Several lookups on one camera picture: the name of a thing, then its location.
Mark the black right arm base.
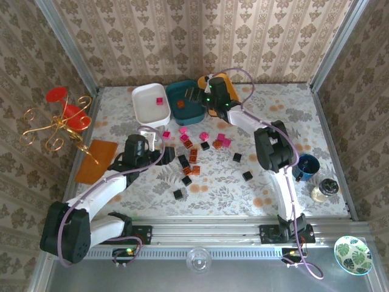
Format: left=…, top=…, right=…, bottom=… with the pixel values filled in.
left=259, top=223, right=314, bottom=245

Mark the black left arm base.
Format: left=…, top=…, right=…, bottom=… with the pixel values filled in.
left=98, top=224, right=153, bottom=246

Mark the orange plastic container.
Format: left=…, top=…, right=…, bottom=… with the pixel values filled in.
left=197, top=72, right=241, bottom=118

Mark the teal plastic container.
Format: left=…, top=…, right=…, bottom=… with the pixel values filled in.
left=165, top=79, right=208, bottom=127

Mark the white plastic container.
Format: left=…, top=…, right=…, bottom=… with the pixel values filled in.
left=131, top=82, right=172, bottom=126

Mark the orange flat board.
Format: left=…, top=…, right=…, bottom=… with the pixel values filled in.
left=74, top=139, right=119, bottom=185

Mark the red plastic goblet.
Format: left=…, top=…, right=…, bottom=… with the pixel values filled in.
left=45, top=86, right=92, bottom=132

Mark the small control board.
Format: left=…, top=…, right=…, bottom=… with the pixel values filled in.
left=111, top=247, right=138, bottom=266
left=281, top=247, right=308, bottom=266

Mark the clear glass bowl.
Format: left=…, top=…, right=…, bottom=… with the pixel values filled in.
left=185, top=246, right=213, bottom=274

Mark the blue mug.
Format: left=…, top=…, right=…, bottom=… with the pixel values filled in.
left=292, top=153, right=321, bottom=183

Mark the glass jar with black lid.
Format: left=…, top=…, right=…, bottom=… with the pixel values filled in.
left=309, top=178, right=339, bottom=204

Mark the leaf print bowl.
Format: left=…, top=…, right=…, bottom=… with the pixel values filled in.
left=334, top=235, right=373, bottom=276

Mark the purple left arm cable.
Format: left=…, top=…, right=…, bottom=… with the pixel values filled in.
left=57, top=125, right=167, bottom=268

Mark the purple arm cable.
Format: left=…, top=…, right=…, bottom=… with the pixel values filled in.
left=57, top=125, right=167, bottom=268
left=209, top=67, right=325, bottom=280

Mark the gold wire ornament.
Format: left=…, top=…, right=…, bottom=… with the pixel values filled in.
left=19, top=95, right=100, bottom=165

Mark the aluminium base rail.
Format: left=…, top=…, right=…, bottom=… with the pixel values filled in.
left=91, top=217, right=372, bottom=245

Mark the slotted grey cable duct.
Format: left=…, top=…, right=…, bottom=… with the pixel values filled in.
left=84, top=246, right=284, bottom=260

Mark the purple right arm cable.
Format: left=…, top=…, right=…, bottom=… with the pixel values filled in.
left=209, top=67, right=325, bottom=280

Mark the aluminium frame post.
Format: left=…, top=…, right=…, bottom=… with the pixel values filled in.
left=309, top=0, right=369, bottom=92
left=33, top=0, right=102, bottom=96

